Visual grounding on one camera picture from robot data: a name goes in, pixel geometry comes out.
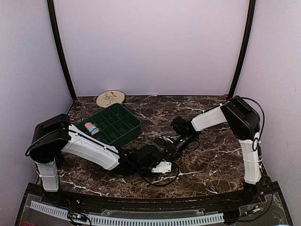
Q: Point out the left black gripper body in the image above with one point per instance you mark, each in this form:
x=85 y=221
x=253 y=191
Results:
x=141 y=171

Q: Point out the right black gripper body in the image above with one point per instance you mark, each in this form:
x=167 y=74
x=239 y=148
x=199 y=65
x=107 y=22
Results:
x=177 y=150

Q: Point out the green plastic divider tray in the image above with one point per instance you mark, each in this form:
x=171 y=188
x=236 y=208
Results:
x=118 y=126

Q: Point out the pink sock with green patches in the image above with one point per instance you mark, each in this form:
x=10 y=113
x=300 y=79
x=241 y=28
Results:
x=91 y=128

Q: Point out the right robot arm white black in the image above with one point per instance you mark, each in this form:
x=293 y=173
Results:
x=245 y=123

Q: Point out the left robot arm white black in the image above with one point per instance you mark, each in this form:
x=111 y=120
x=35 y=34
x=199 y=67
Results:
x=57 y=135

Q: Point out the round embroidered plate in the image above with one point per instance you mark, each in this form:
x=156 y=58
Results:
x=109 y=98

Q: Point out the small green circuit board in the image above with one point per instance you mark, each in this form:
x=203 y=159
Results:
x=76 y=216

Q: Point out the black front table rail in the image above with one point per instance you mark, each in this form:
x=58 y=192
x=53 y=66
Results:
x=229 y=202

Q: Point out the black right frame post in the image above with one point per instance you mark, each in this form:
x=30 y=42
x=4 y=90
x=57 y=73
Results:
x=243 y=49

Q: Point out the black frame post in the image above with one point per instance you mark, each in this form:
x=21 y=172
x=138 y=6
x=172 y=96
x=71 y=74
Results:
x=59 y=48
x=243 y=49

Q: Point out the black left frame post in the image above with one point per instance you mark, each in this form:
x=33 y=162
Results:
x=59 y=48

